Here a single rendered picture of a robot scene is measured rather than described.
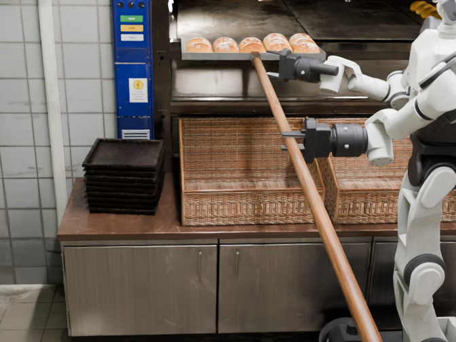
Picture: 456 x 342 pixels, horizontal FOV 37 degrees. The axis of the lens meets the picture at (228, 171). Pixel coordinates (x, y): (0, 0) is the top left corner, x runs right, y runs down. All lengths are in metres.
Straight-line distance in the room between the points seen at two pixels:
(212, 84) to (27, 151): 0.86
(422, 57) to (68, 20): 1.49
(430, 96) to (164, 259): 1.38
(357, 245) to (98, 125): 1.21
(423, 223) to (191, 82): 1.20
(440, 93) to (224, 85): 1.46
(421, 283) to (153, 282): 1.03
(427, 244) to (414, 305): 0.22
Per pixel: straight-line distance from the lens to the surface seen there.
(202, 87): 2.96
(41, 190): 3.21
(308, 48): 2.69
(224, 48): 2.65
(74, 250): 2.69
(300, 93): 3.00
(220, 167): 3.00
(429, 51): 2.07
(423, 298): 2.41
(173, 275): 2.72
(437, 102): 1.67
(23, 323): 3.22
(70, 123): 3.06
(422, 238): 2.35
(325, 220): 1.39
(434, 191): 2.23
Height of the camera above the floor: 1.85
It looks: 24 degrees down
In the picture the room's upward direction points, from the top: 1 degrees clockwise
